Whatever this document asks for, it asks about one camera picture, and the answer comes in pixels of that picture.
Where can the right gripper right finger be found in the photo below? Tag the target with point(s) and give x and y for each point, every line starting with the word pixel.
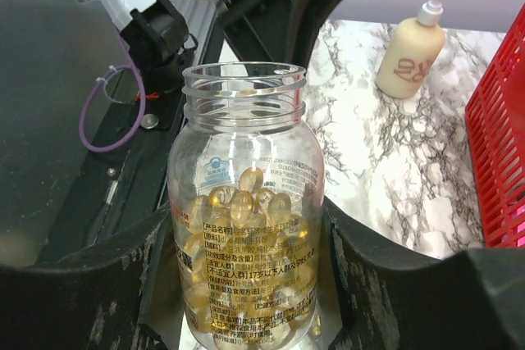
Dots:
pixel 391 297

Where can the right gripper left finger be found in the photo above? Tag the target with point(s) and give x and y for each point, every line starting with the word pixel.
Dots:
pixel 90 299

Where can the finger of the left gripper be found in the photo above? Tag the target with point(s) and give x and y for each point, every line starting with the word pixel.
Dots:
pixel 282 31

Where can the clear jar of yellow pills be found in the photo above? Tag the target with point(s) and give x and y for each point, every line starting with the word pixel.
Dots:
pixel 245 178

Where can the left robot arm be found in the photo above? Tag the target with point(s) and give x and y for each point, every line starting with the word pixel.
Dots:
pixel 153 29

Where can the cream pump lotion bottle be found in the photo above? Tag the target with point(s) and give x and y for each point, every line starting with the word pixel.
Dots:
pixel 414 46

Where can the red plastic shopping basket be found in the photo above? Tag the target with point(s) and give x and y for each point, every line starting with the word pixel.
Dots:
pixel 495 126

